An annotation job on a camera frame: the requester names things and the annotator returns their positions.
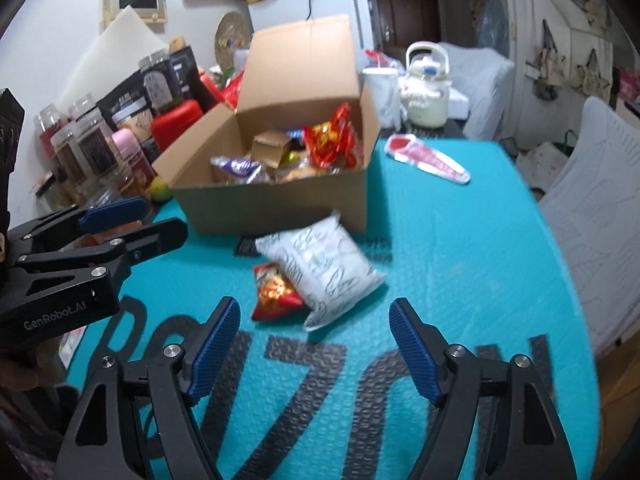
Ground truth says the red chinese text bag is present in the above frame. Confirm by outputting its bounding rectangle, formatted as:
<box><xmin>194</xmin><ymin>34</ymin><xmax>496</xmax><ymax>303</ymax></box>
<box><xmin>221</xmin><ymin>72</ymin><xmax>244</xmax><ymax>110</ymax></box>

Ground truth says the small red festive snack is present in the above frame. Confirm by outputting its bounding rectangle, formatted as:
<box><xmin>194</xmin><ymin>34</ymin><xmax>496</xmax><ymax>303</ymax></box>
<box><xmin>252</xmin><ymin>263</ymin><xmax>305</xmax><ymax>322</ymax></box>

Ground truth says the tall jar red label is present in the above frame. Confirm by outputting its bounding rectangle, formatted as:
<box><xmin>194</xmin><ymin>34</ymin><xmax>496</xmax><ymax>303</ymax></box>
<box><xmin>34</xmin><ymin>104</ymin><xmax>68</xmax><ymax>159</ymax></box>

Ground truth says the tall jar dark label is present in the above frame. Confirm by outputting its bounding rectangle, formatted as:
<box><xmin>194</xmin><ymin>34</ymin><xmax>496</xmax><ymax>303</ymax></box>
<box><xmin>76</xmin><ymin>107</ymin><xmax>122</xmax><ymax>183</ymax></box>

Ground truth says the black snack pouch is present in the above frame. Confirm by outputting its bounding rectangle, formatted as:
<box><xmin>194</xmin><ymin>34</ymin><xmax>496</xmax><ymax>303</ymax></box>
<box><xmin>95</xmin><ymin>45</ymin><xmax>219</xmax><ymax>126</ymax></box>

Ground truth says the wall intercom screen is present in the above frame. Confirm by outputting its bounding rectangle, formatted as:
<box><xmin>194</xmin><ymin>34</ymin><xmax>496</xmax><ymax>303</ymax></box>
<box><xmin>102</xmin><ymin>0</ymin><xmax>168</xmax><ymax>28</ymax></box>

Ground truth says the grey sofa cushion far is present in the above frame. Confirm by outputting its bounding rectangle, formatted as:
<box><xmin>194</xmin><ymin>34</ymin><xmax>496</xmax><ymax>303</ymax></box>
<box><xmin>439</xmin><ymin>42</ymin><xmax>515</xmax><ymax>141</ymax></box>

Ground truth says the red plastic canister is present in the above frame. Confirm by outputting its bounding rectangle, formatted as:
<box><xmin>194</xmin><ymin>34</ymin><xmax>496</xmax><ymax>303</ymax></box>
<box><xmin>151</xmin><ymin>100</ymin><xmax>203</xmax><ymax>153</ymax></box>

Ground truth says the white foam board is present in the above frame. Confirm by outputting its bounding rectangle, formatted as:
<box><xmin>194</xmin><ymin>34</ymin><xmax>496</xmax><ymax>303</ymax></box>
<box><xmin>55</xmin><ymin>6</ymin><xmax>168</xmax><ymax>110</ymax></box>

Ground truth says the purple silver snack bag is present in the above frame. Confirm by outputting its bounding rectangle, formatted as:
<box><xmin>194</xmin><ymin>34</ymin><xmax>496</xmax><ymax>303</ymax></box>
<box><xmin>210</xmin><ymin>156</ymin><xmax>271</xmax><ymax>184</ymax></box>

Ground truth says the white refrigerator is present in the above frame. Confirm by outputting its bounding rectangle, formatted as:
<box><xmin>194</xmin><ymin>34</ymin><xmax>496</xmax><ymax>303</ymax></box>
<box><xmin>248</xmin><ymin>0</ymin><xmax>374</xmax><ymax>50</ymax></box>

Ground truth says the dark labelled jar on canister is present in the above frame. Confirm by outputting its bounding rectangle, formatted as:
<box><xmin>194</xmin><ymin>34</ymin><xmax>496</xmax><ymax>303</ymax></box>
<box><xmin>139</xmin><ymin>49</ymin><xmax>183</xmax><ymax>116</ymax></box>

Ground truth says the teal bubble mat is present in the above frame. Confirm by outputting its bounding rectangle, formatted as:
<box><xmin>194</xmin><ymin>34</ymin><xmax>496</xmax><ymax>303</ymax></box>
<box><xmin>68</xmin><ymin>141</ymin><xmax>600</xmax><ymax>479</ymax></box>

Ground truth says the woven round mat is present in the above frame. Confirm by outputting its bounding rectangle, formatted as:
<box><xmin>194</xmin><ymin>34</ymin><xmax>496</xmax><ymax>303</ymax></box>
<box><xmin>214</xmin><ymin>11</ymin><xmax>252</xmax><ymax>70</ymax></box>

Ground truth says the packaged yellow waffle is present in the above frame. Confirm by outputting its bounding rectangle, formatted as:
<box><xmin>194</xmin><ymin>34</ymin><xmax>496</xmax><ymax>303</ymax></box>
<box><xmin>274</xmin><ymin>157</ymin><xmax>338</xmax><ymax>183</ymax></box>

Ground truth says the pink red flat packet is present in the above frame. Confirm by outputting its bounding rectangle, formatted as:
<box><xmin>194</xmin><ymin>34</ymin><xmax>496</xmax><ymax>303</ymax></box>
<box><xmin>384</xmin><ymin>133</ymin><xmax>471</xmax><ymax>185</ymax></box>

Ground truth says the yellow green citrus fruit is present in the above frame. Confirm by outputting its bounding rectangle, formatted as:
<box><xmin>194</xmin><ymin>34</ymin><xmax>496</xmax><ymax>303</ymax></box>
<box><xmin>149</xmin><ymin>176</ymin><xmax>172</xmax><ymax>204</ymax></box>

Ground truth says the grey leaf pattern cushion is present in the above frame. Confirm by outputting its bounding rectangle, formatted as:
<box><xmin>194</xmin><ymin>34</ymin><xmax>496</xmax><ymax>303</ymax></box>
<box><xmin>539</xmin><ymin>96</ymin><xmax>639</xmax><ymax>354</ymax></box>

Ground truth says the white illustrated snack bag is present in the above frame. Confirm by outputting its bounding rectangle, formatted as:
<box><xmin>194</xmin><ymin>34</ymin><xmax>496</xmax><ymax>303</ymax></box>
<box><xmin>255</xmin><ymin>212</ymin><xmax>386</xmax><ymax>332</ymax></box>

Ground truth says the large red snack bag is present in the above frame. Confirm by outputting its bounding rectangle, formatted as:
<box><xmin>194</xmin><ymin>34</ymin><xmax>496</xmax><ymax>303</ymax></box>
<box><xmin>303</xmin><ymin>103</ymin><xmax>363</xmax><ymax>170</ymax></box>

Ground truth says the gold small box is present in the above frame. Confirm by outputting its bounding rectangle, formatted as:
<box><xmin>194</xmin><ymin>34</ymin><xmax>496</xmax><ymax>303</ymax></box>
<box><xmin>250</xmin><ymin>130</ymin><xmax>292</xmax><ymax>169</ymax></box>

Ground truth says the tall jar brown label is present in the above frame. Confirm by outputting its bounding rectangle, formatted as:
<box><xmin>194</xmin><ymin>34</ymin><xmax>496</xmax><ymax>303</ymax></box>
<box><xmin>51</xmin><ymin>122</ymin><xmax>89</xmax><ymax>200</ymax></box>

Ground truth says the pink bottle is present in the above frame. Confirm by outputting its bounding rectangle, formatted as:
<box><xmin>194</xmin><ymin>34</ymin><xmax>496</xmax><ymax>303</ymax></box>
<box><xmin>112</xmin><ymin>128</ymin><xmax>155</xmax><ymax>191</ymax></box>

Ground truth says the brown cardboard box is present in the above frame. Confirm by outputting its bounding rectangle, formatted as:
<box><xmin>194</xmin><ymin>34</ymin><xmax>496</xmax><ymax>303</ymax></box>
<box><xmin>154</xmin><ymin>15</ymin><xmax>380</xmax><ymax>235</ymax></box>

